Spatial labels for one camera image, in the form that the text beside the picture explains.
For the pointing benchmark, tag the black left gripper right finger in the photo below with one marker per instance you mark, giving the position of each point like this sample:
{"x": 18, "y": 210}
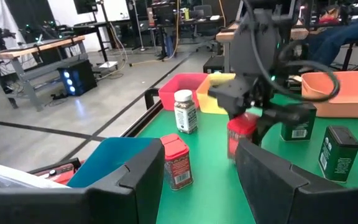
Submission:
{"x": 266, "y": 186}

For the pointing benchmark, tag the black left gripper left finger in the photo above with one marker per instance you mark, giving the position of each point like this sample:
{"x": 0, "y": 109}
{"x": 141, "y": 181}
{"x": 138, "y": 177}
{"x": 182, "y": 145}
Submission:
{"x": 129, "y": 193}

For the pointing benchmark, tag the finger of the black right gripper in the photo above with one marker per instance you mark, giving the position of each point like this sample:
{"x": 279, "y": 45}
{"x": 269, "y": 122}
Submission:
{"x": 272, "y": 118}

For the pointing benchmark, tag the dark green pepper tin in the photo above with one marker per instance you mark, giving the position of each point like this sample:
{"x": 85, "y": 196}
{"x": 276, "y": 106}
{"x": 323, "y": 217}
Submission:
{"x": 300, "y": 132}
{"x": 337, "y": 158}

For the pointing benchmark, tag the red spice tin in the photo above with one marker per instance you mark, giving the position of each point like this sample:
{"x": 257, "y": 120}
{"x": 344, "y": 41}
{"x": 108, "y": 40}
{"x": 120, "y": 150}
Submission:
{"x": 239, "y": 130}
{"x": 177, "y": 168}

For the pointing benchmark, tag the white-lid seasoning jar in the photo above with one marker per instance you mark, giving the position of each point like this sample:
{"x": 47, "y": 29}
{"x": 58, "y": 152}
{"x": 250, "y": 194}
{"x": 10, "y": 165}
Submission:
{"x": 186, "y": 118}

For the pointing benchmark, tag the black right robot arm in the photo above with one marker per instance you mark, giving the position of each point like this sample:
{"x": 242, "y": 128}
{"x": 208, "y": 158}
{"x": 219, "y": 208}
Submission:
{"x": 250, "y": 46}

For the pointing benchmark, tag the translucent yellow plastic bin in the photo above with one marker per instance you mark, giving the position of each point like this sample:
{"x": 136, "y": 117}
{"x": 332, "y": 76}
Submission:
{"x": 205, "y": 102}

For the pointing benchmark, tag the blue plastic bin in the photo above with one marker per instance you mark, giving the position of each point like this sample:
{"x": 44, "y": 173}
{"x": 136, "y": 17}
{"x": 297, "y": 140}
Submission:
{"x": 104, "y": 161}

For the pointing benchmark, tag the red plastic bin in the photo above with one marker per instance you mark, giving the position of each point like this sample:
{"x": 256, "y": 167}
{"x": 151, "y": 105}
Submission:
{"x": 169, "y": 99}

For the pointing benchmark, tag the red and black toolbox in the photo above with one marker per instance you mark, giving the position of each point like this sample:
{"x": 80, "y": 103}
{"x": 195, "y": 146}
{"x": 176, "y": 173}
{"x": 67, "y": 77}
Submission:
{"x": 61, "y": 175}

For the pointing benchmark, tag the orange plastic bin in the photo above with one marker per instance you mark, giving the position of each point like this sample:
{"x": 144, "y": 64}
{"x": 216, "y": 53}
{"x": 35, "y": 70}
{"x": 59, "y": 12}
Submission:
{"x": 353, "y": 105}

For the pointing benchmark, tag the person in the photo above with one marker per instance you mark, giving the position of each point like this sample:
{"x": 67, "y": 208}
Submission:
{"x": 337, "y": 40}

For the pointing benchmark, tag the black computer with lit fans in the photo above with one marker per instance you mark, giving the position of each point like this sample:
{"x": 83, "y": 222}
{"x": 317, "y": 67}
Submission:
{"x": 82, "y": 77}

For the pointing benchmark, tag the clear plastic storage box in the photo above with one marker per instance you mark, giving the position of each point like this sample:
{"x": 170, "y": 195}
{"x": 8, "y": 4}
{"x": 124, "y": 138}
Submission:
{"x": 5, "y": 177}

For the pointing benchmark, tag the black monitor on stand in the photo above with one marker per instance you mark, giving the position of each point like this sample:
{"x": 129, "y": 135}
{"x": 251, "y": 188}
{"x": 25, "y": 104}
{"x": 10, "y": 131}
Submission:
{"x": 84, "y": 6}

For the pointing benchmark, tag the black aluminium table frame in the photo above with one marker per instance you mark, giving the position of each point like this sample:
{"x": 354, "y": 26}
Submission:
{"x": 141, "y": 121}

